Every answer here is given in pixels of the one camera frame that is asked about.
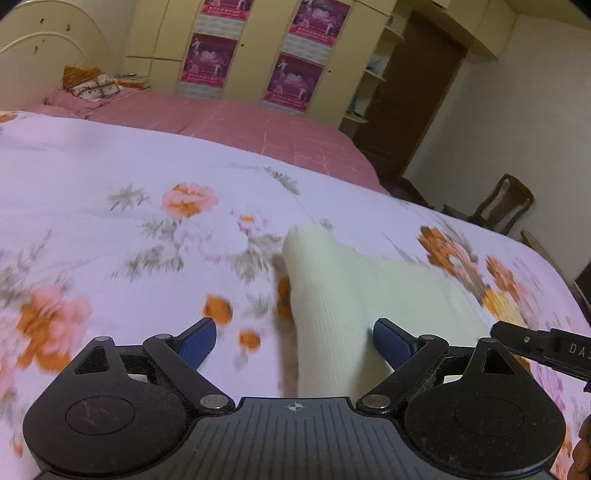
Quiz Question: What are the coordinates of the cream corner shelf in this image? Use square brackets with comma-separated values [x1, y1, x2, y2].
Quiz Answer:
[341, 23, 403, 136]

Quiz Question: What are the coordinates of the floral white bedsheet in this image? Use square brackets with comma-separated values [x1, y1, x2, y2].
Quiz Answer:
[0, 109, 591, 480]

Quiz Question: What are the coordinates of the stack of papers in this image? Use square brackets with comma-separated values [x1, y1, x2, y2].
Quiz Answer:
[113, 71, 153, 92]

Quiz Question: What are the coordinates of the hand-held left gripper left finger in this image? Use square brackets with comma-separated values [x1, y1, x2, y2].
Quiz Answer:
[73, 318, 236, 412]

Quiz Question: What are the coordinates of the cream wardrobe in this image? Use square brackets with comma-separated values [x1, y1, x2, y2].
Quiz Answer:
[124, 0, 517, 126]

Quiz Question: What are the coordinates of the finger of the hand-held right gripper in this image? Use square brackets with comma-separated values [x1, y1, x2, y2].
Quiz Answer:
[489, 320, 552, 360]

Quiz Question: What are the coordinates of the pink checked bedspread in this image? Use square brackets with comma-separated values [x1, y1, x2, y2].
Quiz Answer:
[22, 88, 392, 195]

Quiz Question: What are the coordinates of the person's right hand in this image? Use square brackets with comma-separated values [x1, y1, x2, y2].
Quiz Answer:
[571, 410, 591, 480]

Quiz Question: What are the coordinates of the purple wall poster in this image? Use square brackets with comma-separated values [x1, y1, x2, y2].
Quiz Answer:
[262, 52, 325, 115]
[283, 0, 352, 64]
[179, 32, 239, 100]
[199, 0, 256, 32]

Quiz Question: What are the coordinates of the wooden chair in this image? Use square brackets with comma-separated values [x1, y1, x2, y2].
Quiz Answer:
[442, 173, 536, 237]

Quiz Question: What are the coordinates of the orange patterned pillow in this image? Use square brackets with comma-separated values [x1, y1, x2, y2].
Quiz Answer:
[61, 65, 123, 102]

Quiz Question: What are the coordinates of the cream arched headboard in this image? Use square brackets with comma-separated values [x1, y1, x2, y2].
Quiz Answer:
[0, 0, 117, 114]

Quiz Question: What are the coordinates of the cream white towel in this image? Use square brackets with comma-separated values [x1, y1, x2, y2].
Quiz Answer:
[278, 223, 494, 400]

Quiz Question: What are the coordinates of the dark brown door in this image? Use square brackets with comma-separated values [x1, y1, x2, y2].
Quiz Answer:
[355, 11, 468, 186]

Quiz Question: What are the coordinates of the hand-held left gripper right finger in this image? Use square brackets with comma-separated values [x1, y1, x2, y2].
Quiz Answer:
[358, 318, 528, 412]

